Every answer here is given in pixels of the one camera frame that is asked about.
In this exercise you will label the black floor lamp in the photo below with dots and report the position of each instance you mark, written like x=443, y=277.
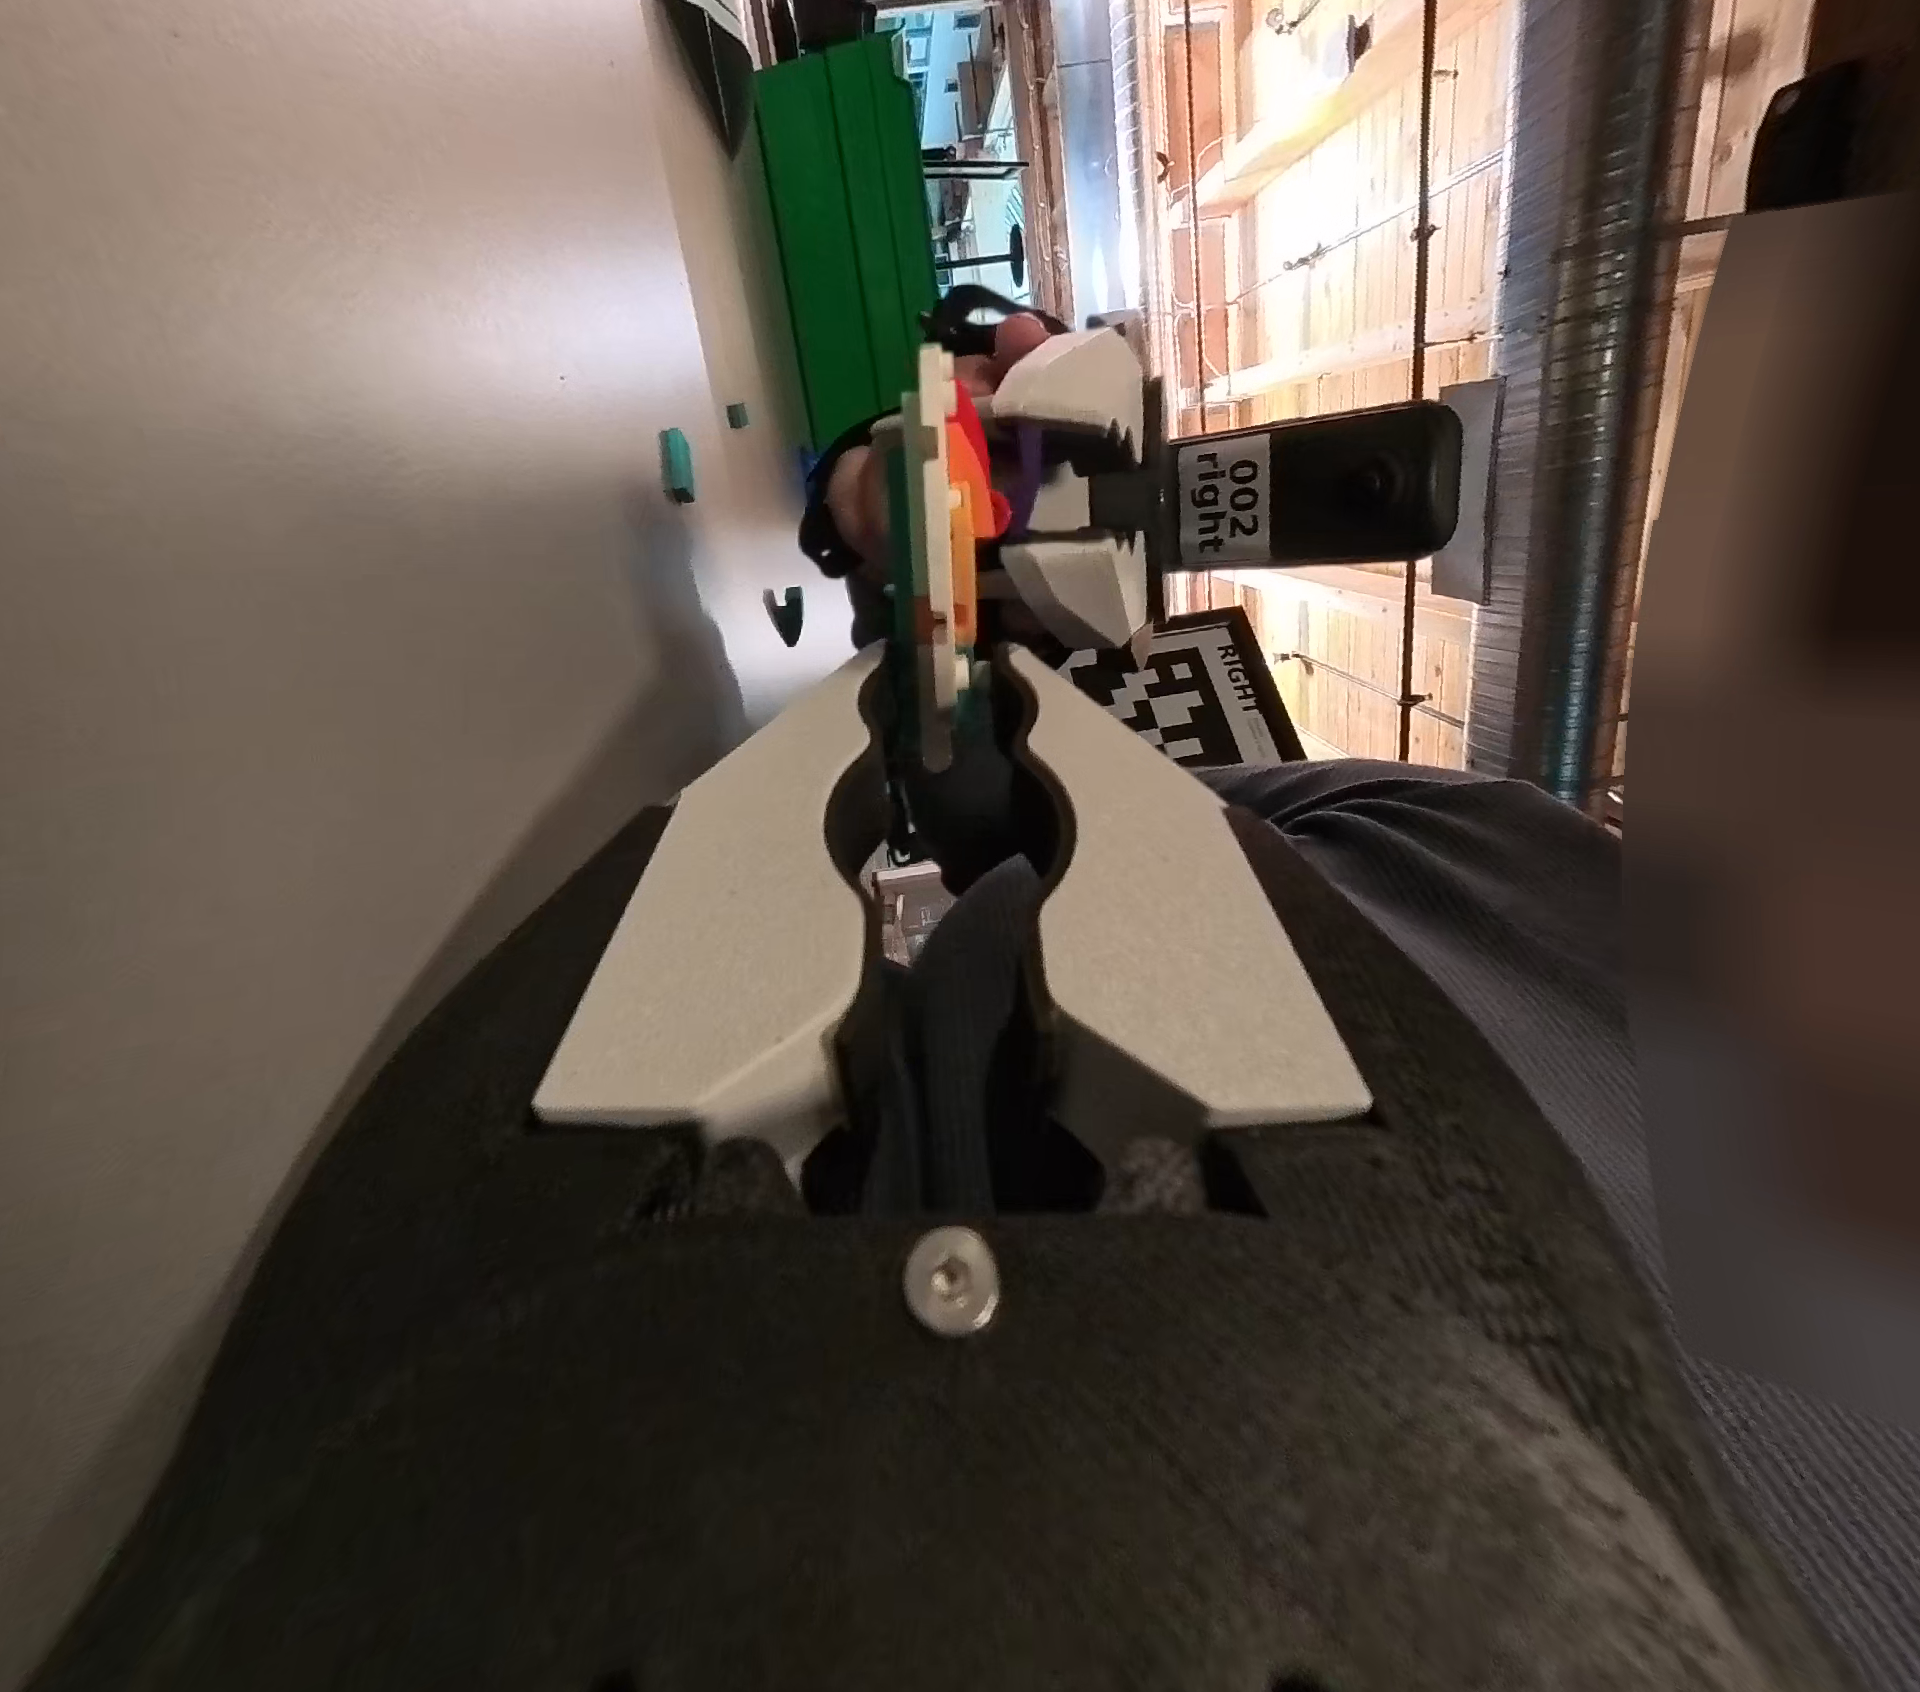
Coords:
x=1017, y=254

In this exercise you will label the green plastic bin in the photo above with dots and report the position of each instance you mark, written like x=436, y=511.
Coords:
x=840, y=222

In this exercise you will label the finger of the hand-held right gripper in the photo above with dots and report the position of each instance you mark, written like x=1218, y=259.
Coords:
x=1088, y=590
x=1088, y=381

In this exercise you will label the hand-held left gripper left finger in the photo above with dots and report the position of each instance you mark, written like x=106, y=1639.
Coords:
x=705, y=957

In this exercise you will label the purple lego brick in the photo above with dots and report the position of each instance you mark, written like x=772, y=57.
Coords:
x=1024, y=477

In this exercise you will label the clear plastic bottle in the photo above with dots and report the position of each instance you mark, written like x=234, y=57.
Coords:
x=905, y=912

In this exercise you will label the round colourful lego disc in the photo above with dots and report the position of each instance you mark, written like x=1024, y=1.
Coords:
x=932, y=552

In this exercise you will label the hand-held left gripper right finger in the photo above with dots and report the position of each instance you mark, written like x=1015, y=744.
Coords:
x=1201, y=973

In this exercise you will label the grey ceiling vent panel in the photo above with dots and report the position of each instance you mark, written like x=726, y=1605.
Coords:
x=1478, y=583

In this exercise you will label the person's right hand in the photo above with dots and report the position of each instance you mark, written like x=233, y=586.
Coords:
x=1013, y=344

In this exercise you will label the black framed marker sign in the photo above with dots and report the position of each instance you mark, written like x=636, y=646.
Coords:
x=1184, y=703

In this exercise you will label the teal lego brick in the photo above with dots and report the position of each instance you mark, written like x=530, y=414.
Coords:
x=677, y=465

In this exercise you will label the ribbed metal ventilation duct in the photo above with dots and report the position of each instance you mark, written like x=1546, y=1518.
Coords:
x=1591, y=222

